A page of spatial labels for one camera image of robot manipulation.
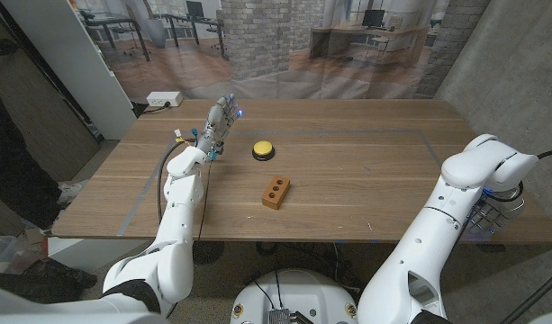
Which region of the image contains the clear plastic bin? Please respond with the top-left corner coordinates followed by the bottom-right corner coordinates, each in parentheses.
top-left (0, 233), bottom-right (42, 275)

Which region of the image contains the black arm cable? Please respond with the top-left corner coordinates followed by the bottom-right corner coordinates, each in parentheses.
top-left (156, 138), bottom-right (198, 224)
top-left (500, 148), bottom-right (552, 324)

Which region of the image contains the black door handle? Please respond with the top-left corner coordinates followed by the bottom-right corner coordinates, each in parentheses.
top-left (0, 38), bottom-right (21, 58)

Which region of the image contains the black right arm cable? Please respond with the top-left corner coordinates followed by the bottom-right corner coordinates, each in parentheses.
top-left (500, 148), bottom-right (552, 324)

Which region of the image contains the wooden block with three holes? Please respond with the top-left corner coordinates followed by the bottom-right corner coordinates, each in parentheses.
top-left (261, 175), bottom-right (292, 212)

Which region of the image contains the printed office backdrop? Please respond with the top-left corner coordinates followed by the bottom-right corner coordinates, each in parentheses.
top-left (70, 0), bottom-right (493, 100)

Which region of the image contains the grey white shoe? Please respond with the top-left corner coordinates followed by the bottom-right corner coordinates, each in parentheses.
top-left (58, 179), bottom-right (90, 209)

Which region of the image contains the black round floor object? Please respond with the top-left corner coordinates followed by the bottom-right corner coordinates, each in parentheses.
top-left (193, 240), bottom-right (226, 266)

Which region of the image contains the black power strip cable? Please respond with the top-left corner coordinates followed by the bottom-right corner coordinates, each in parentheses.
top-left (131, 101), bottom-right (173, 117)

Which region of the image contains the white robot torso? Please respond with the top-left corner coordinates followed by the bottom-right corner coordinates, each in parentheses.
top-left (230, 268), bottom-right (361, 324)

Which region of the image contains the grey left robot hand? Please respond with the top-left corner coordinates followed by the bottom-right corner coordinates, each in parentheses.
top-left (195, 93), bottom-right (243, 158)

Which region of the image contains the white leaning panel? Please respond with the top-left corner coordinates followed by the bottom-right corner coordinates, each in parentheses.
top-left (0, 0), bottom-right (138, 140)

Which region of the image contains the white power strip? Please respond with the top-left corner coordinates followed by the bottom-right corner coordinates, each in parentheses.
top-left (146, 91), bottom-right (184, 108)

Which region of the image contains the yellow push button black base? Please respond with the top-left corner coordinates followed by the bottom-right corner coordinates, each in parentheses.
top-left (251, 139), bottom-right (276, 162)

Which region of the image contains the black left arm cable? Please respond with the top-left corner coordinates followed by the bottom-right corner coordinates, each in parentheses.
top-left (156, 138), bottom-right (198, 224)

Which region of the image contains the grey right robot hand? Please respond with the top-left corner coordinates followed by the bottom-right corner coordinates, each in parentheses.
top-left (464, 184), bottom-right (527, 236)

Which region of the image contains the person in dark clothes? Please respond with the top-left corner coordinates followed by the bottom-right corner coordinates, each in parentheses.
top-left (0, 87), bottom-right (63, 230)

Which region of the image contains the black bag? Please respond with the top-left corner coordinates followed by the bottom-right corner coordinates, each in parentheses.
top-left (0, 256), bottom-right (99, 305)

